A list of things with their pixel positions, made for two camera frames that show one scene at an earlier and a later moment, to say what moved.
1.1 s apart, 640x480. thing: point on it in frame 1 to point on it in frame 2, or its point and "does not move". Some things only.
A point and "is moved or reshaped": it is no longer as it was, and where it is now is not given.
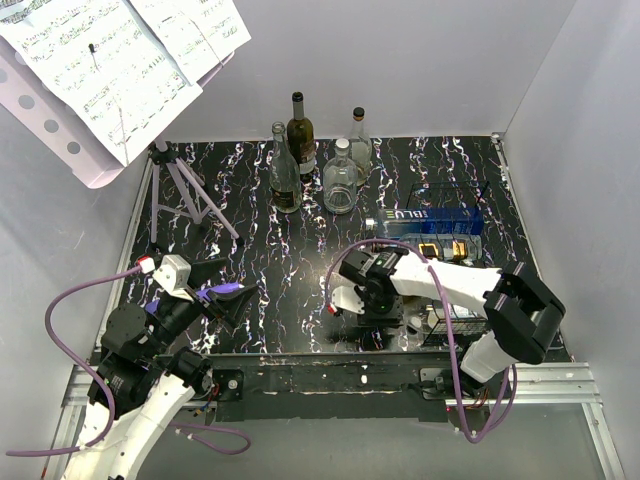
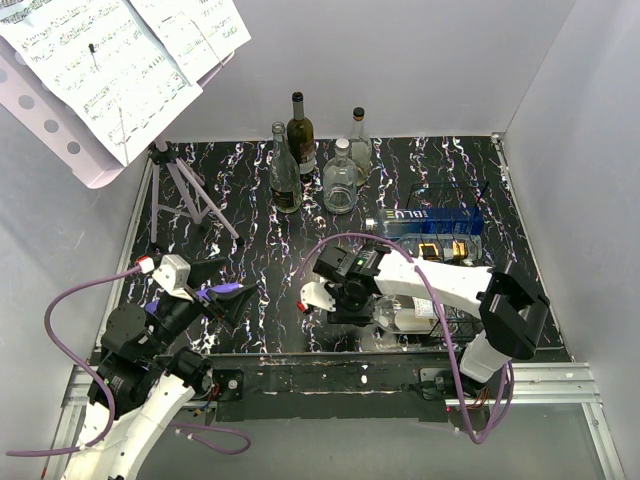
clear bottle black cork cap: [361, 148] does not move
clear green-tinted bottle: [284, 177] does not move
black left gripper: [229, 304] does not move
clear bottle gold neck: [465, 320] is moved or reshaped
